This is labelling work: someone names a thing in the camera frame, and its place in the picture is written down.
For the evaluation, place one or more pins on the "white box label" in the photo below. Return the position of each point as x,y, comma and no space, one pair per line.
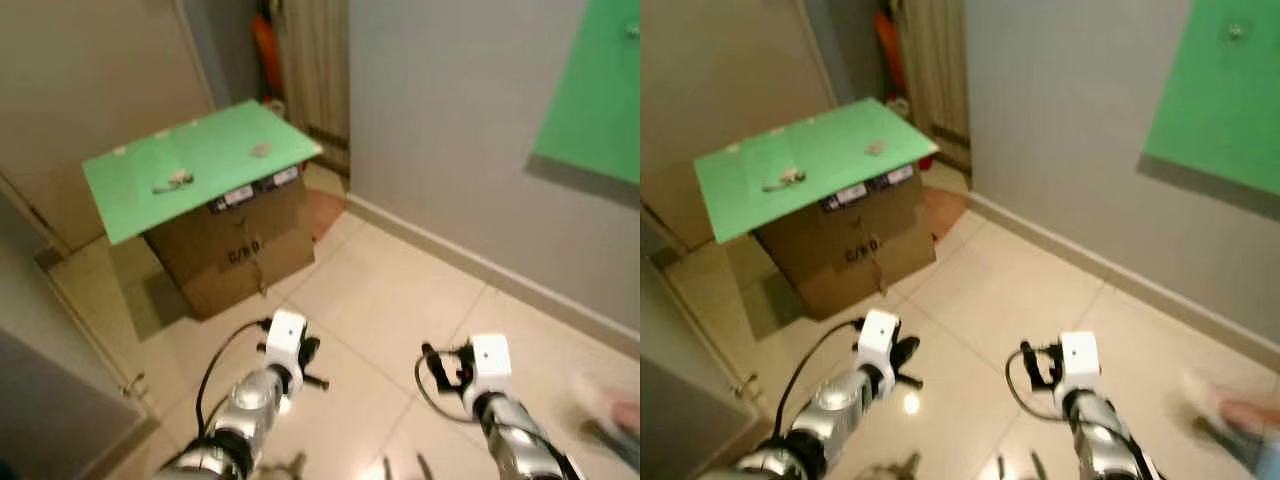
238,195
851,193
899,174
285,177

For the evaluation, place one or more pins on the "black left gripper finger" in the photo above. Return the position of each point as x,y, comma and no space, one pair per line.
315,382
910,380

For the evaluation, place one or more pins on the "beige ribbed radiator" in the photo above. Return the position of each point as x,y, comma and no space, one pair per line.
315,70
938,70

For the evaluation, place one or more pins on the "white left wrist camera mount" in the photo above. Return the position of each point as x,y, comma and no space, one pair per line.
878,340
285,340

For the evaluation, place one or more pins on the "reddish floor mat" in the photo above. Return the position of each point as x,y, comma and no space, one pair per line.
945,210

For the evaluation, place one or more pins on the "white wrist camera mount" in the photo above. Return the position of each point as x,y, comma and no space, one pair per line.
489,365
1079,360
285,340
878,340

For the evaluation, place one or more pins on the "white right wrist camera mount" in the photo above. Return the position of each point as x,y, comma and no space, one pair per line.
1079,360
489,365

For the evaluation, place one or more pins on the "green board with hooks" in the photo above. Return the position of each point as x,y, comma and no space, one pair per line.
1225,100
600,90

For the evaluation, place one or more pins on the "green plastic sheet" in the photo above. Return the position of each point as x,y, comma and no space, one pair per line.
215,150
825,150

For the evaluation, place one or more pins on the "grey cabinet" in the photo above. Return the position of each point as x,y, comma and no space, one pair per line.
50,400
680,400

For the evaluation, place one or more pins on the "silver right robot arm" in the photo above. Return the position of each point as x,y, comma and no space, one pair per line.
1100,440
515,440

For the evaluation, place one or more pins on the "small grey object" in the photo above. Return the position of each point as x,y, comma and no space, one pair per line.
261,150
877,147

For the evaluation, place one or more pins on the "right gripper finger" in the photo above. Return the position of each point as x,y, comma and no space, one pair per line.
1030,365
433,367

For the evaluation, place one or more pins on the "person's foot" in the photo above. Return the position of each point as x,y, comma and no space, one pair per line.
605,405
1230,410

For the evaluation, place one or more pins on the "orange object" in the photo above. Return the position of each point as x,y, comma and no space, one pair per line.
889,50
266,55

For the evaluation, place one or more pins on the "brown cardboard box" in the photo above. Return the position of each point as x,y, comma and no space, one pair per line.
235,255
850,255

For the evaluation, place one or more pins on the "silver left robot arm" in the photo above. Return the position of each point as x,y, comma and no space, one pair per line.
835,410
245,410

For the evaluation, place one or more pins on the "beige door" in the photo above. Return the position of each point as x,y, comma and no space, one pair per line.
90,90
730,90

